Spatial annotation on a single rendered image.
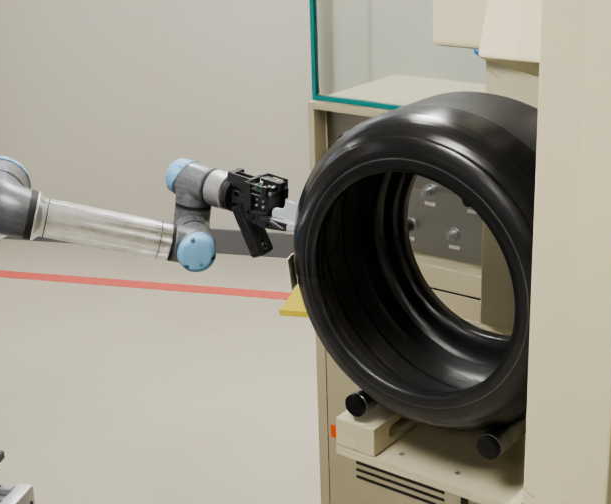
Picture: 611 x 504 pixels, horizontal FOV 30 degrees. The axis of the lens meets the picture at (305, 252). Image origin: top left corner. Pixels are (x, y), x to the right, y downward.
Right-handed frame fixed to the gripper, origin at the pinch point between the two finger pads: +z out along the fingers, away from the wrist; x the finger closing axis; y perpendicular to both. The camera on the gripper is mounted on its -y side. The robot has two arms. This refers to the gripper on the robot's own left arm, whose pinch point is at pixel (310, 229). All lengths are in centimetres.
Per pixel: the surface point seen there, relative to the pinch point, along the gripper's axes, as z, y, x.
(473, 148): 37.6, 28.1, -9.2
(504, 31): 58, 57, -45
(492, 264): 25.7, -8.4, 27.2
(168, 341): -164, -140, 134
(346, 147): 13.9, 22.6, -10.2
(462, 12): 47, 55, -34
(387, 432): 24.4, -32.7, -5.5
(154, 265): -230, -148, 194
